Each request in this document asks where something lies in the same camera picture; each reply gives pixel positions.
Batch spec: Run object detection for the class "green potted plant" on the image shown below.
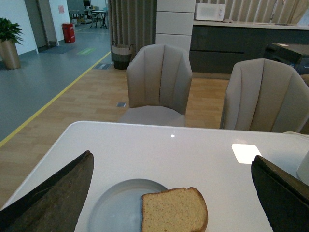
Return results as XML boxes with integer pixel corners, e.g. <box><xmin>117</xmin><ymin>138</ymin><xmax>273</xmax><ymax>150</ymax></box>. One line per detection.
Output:
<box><xmin>0</xmin><ymin>18</ymin><xmax>23</xmax><ymax>70</ymax></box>

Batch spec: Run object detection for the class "white microwave oven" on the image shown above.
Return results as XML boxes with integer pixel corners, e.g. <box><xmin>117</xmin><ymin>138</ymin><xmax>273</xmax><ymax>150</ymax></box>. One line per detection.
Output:
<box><xmin>195</xmin><ymin>3</ymin><xmax>226</xmax><ymax>21</ymax></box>

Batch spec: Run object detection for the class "dark grey kitchen counter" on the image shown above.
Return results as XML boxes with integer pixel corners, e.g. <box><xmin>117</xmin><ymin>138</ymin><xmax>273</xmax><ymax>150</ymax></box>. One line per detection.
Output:
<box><xmin>189</xmin><ymin>22</ymin><xmax>309</xmax><ymax>73</ymax></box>

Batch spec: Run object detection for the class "distant black table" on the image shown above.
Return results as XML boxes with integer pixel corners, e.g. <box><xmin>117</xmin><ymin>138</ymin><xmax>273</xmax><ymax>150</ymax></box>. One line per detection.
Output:
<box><xmin>90</xmin><ymin>10</ymin><xmax>107</xmax><ymax>28</ymax></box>

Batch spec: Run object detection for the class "beige chair right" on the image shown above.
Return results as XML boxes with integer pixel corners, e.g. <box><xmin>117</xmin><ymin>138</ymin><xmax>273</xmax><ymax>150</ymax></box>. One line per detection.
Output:
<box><xmin>220</xmin><ymin>58</ymin><xmax>309</xmax><ymax>134</ymax></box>

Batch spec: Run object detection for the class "woven laundry basket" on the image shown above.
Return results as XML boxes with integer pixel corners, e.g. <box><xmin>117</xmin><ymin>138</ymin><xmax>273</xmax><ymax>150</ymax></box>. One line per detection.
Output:
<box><xmin>112</xmin><ymin>44</ymin><xmax>134</xmax><ymax>70</ymax></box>

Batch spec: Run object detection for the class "beige curtain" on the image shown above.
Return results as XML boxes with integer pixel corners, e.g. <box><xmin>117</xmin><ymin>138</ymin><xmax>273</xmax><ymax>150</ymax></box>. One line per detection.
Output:
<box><xmin>107</xmin><ymin>0</ymin><xmax>157</xmax><ymax>57</ymax></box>

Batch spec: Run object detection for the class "brown bread slice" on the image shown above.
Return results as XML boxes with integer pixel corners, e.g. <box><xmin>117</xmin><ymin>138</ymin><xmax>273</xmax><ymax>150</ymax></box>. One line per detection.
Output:
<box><xmin>141</xmin><ymin>187</ymin><xmax>208</xmax><ymax>232</ymax></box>

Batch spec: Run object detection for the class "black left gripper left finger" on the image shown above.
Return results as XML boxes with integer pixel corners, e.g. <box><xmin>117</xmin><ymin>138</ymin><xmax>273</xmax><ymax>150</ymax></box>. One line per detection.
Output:
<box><xmin>0</xmin><ymin>151</ymin><xmax>94</xmax><ymax>232</ymax></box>

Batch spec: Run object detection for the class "beige chair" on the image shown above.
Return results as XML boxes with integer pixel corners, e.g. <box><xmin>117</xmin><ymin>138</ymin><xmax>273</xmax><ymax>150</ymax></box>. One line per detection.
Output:
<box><xmin>220</xmin><ymin>58</ymin><xmax>309</xmax><ymax>134</ymax></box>
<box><xmin>119</xmin><ymin>44</ymin><xmax>192</xmax><ymax>127</ymax></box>

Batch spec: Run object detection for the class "white pillar cabinet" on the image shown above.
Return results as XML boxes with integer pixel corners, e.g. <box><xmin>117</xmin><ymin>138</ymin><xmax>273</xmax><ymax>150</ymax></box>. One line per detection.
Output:
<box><xmin>155</xmin><ymin>0</ymin><xmax>196</xmax><ymax>54</ymax></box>

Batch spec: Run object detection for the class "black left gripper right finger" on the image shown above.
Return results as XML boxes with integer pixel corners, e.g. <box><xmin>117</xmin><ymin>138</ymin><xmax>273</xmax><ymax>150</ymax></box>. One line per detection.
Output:
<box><xmin>251</xmin><ymin>155</ymin><xmax>309</xmax><ymax>232</ymax></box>

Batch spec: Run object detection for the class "beige chair left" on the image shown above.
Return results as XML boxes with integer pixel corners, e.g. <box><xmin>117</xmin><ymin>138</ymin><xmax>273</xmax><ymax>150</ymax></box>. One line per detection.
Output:
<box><xmin>119</xmin><ymin>44</ymin><xmax>192</xmax><ymax>127</ymax></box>

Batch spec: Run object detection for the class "light blue round plate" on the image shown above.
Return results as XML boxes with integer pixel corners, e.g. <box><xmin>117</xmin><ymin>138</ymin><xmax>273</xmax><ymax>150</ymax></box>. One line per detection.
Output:
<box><xmin>88</xmin><ymin>179</ymin><xmax>167</xmax><ymax>232</ymax></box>

